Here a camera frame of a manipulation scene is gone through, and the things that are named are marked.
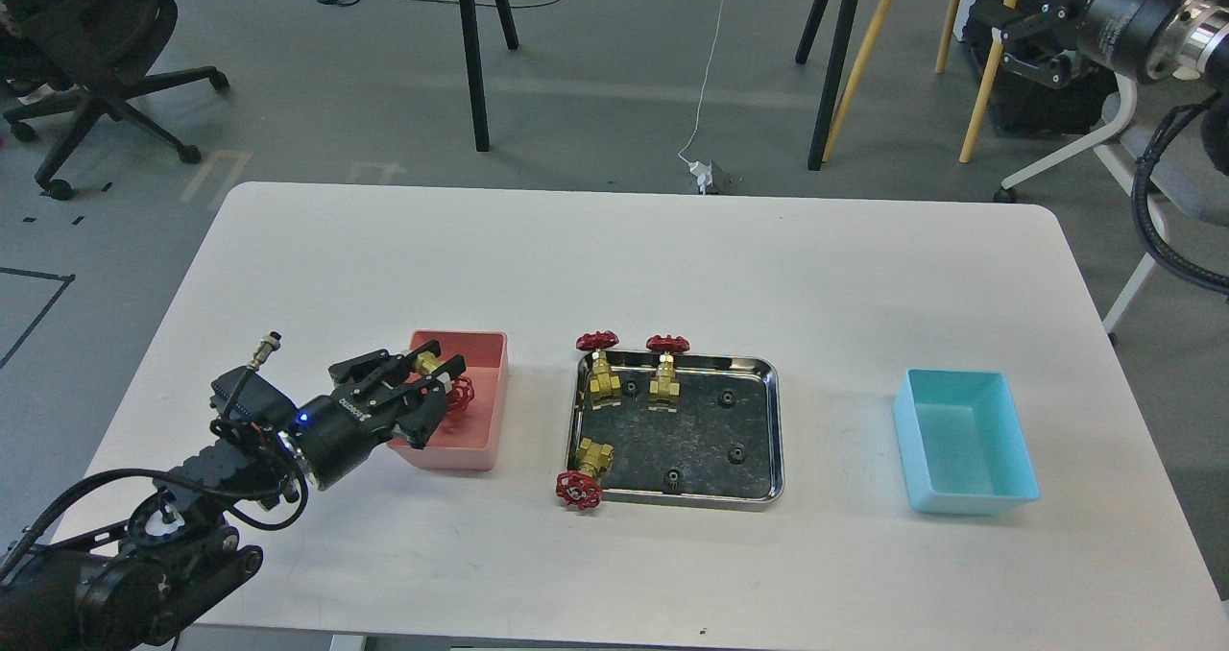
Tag white power adapter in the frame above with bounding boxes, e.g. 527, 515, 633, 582
687, 160, 737, 197

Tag white cable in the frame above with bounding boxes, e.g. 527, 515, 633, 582
678, 0, 735, 167

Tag white chair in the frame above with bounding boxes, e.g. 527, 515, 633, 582
991, 79, 1227, 348

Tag black tripod legs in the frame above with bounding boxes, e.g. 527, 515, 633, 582
458, 0, 519, 154
794, 0, 859, 171

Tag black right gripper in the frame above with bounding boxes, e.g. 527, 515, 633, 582
970, 0, 1105, 88

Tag wooden easel legs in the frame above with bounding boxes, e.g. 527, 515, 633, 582
812, 0, 1005, 168

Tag black office chair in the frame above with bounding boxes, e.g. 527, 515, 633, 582
2, 0, 229, 201

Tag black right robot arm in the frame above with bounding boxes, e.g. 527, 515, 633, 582
970, 0, 1227, 294

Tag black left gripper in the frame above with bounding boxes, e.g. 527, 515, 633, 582
288, 341, 466, 491

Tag black tripod legs left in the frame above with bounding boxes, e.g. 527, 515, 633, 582
458, 0, 519, 154

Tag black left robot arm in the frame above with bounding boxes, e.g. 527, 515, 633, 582
2, 332, 467, 650

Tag brass valve red handle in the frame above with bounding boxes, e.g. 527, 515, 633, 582
645, 333, 689, 411
575, 330, 622, 409
413, 350, 474, 415
556, 439, 615, 511

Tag pink plastic box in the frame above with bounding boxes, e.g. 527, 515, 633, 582
386, 330, 508, 470

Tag blue plastic box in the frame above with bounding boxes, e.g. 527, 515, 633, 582
893, 368, 1041, 516

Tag steel tray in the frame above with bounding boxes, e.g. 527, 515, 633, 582
565, 349, 784, 510

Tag black tripod legs right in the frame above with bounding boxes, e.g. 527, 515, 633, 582
794, 0, 859, 171

